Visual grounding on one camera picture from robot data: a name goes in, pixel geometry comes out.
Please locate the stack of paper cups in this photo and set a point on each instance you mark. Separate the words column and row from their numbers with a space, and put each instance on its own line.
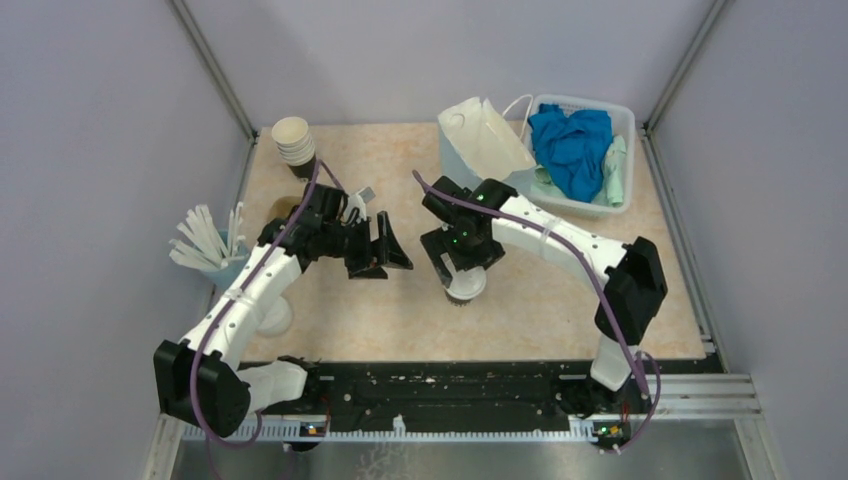
column 295, row 145

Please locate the brown cardboard cup carrier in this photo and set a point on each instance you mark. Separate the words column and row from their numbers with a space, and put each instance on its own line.
column 280, row 211

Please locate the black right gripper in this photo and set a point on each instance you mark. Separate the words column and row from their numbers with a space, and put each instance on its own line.
column 438, row 242

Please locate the blue cloth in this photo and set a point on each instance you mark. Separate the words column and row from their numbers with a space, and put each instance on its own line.
column 572, row 147

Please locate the black paper coffee cup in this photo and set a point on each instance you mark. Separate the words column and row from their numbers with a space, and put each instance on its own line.
column 457, row 301

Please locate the stack of white lids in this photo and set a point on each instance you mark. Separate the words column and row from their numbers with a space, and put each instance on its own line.
column 277, row 320

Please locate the light green cloth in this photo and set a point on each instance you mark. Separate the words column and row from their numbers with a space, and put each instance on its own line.
column 612, row 193

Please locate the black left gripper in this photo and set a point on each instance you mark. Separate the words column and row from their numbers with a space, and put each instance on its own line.
column 386, row 250

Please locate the light blue paper bag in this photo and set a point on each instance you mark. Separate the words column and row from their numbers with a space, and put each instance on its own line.
column 476, row 143

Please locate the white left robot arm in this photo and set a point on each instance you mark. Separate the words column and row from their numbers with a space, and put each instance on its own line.
column 198, row 378

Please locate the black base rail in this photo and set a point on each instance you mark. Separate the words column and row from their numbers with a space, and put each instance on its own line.
column 495, row 397

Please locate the cup of white straws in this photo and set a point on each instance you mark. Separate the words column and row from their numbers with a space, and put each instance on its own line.
column 218, row 254

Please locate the white plastic cup lid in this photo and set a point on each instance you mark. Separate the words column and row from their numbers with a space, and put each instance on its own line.
column 468, row 283

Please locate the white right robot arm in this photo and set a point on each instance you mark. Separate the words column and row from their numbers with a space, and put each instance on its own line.
column 627, row 277

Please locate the white plastic basket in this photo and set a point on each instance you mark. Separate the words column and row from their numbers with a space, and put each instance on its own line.
column 623, row 123

